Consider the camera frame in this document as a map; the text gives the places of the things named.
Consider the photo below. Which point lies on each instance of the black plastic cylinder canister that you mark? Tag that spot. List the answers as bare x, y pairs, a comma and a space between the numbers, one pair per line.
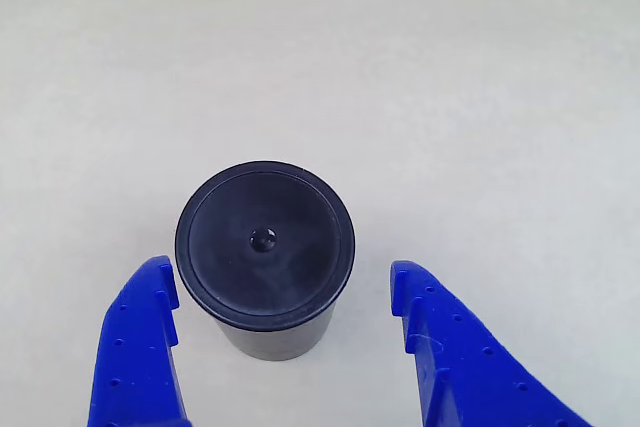
265, 247

